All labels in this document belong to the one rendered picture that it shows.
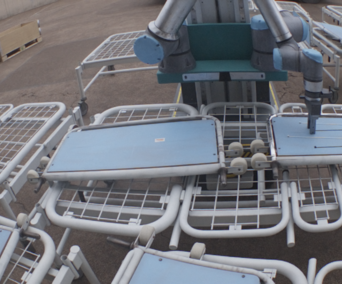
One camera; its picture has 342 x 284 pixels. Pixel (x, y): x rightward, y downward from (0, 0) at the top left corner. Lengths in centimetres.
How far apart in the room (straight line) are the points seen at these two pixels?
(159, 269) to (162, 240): 85
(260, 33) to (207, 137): 58
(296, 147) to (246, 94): 70
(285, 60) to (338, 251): 98
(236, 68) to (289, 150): 56
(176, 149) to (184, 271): 60
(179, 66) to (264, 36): 46
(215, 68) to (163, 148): 52
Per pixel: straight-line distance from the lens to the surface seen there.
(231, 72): 166
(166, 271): 91
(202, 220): 123
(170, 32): 144
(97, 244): 182
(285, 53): 133
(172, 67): 165
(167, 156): 131
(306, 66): 131
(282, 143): 134
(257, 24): 161
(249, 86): 191
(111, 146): 146
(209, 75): 167
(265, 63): 164
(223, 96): 198
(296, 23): 174
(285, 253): 166
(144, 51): 148
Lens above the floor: 132
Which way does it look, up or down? 33 degrees down
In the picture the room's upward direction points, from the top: 9 degrees counter-clockwise
